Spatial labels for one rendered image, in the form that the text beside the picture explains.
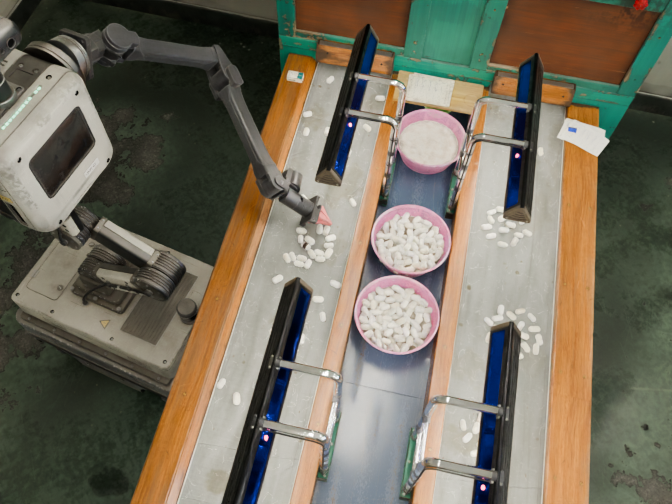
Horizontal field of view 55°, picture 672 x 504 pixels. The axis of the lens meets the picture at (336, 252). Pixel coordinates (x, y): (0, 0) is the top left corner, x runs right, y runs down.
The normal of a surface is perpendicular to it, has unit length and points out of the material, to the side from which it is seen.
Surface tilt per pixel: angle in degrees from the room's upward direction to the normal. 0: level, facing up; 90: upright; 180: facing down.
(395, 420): 0
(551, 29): 90
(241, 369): 0
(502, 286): 0
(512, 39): 90
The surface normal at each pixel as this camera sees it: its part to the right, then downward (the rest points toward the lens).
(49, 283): 0.03, -0.48
